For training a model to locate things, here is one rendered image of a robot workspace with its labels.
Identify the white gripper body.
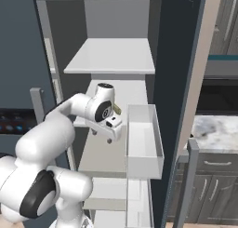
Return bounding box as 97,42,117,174
85,118,124,143

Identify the yellow butter stick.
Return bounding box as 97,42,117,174
112,103,122,115

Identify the white fridge door bin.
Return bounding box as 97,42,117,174
125,178,155,228
125,103,165,181

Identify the dark blue dispenser fridge door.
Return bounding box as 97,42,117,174
0,0,71,228

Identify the grey drawer front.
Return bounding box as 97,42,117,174
195,152,238,178

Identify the grey cupboard door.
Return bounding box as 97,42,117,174
166,173,214,224
196,175,238,226

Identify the black microwave oven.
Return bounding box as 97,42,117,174
195,54,238,116

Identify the grey fridge door handle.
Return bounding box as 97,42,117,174
172,138,200,228
29,87,48,125

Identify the silver cupboard door handle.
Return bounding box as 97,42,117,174
208,179,219,203
198,177,208,202

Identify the silver drawer handle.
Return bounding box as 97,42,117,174
204,159,232,167

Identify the grey wall cupboard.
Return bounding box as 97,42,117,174
209,0,238,57

